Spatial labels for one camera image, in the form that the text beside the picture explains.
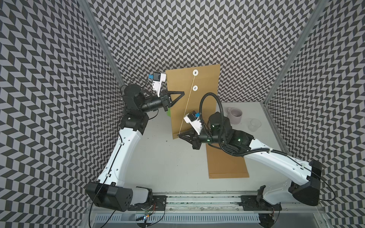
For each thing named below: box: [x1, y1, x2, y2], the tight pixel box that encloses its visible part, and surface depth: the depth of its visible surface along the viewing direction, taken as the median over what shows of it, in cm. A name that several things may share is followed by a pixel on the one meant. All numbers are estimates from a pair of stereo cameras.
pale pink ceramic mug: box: [226, 106, 243, 125], surface depth 106 cm
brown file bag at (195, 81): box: [165, 64, 221, 140], surface depth 57 cm
